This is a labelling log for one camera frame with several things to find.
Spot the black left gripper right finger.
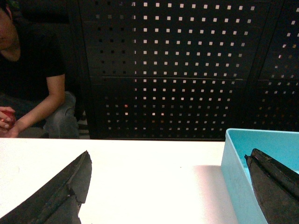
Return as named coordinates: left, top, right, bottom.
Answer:
left=244, top=148, right=299, bottom=224

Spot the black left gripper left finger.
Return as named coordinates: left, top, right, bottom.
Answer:
left=0, top=151, right=92, bottom=224

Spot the light teal plastic bin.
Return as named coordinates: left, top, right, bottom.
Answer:
left=221, top=128, right=299, bottom=224

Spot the red round object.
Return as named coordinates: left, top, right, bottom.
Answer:
left=1, top=111, right=16, bottom=128

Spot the person in black shirt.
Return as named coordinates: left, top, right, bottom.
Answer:
left=0, top=0, right=79, bottom=139

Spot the black perforated metal panel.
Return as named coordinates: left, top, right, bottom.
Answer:
left=78, top=0, right=299, bottom=140

